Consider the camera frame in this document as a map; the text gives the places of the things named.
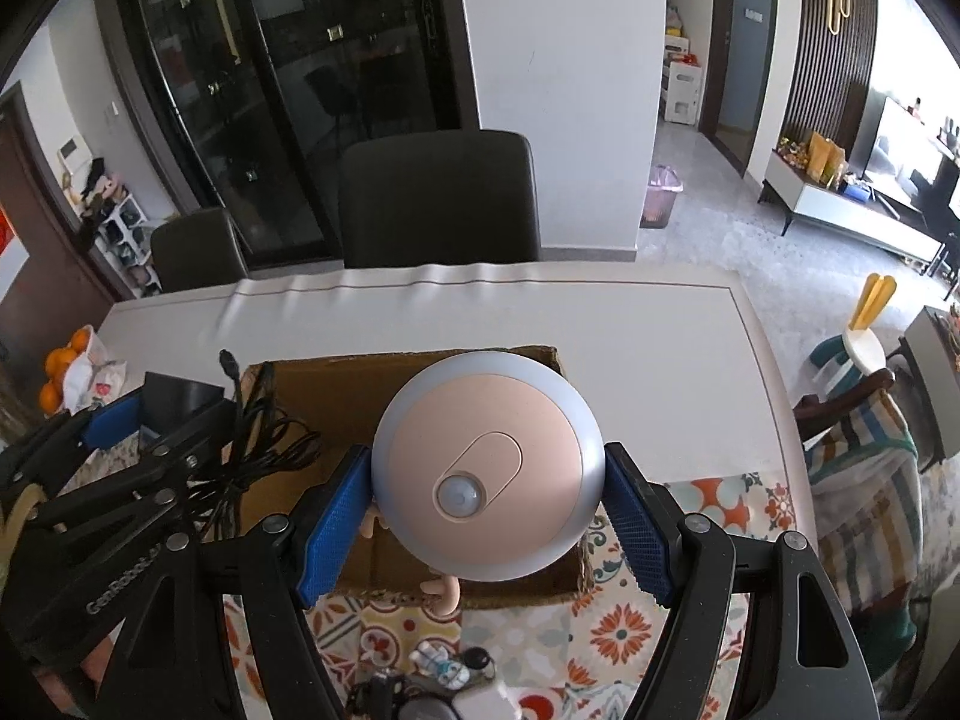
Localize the black glass sliding door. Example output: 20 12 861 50
94 0 481 267

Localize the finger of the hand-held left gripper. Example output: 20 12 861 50
22 401 241 535
0 396 147 511

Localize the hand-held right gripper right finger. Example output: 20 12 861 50
604 442 882 720

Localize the pink trash bin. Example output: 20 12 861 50
639 163 683 230

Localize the patterned table mat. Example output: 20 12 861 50
217 472 800 720

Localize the yellow snack bag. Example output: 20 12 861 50
806 131 848 188

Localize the white TV cabinet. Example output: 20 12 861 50
757 165 947 275

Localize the cardboard box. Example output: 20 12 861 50
236 345 597 612

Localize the television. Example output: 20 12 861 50
855 94 960 218

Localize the dark wooden chair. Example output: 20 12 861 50
793 367 897 443

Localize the striped cloth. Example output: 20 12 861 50
806 390 925 683

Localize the white stool with yellow ears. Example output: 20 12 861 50
810 274 897 395

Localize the white hallway cabinet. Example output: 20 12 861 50
664 60 704 127

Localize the dark dining chair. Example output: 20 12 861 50
150 208 250 293
336 129 542 269

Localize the black cable bundle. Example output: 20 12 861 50
191 349 323 541

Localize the white figurine keychain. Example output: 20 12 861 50
409 641 470 691

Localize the white shoe rack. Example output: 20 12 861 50
94 191 162 299

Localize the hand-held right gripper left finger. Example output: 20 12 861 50
97 446 374 720

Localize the plastic bag of oranges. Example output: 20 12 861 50
37 324 128 417

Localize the round pink night light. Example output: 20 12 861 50
371 351 607 582

